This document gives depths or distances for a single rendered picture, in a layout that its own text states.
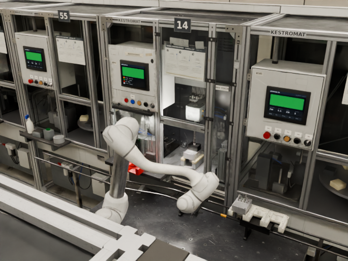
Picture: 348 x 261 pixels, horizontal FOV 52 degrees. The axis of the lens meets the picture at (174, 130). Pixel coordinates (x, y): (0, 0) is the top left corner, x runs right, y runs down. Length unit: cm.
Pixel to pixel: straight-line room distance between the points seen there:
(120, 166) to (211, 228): 79
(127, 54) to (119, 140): 85
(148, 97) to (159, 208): 85
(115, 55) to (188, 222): 133
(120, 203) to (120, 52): 108
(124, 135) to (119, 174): 36
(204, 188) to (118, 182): 58
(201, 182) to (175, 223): 64
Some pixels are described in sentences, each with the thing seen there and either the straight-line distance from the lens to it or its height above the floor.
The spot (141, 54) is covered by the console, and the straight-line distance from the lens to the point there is 257.
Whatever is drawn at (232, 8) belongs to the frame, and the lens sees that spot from 306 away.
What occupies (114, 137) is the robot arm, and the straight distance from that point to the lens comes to 199.
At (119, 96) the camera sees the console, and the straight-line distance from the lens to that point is 279.
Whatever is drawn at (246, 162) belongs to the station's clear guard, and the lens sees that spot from 247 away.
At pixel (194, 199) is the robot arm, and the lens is 209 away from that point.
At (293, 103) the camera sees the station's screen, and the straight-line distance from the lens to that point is 217.
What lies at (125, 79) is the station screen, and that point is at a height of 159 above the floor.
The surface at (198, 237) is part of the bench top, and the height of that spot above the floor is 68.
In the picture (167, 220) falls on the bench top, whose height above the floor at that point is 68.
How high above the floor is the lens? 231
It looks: 24 degrees down
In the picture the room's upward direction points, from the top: straight up
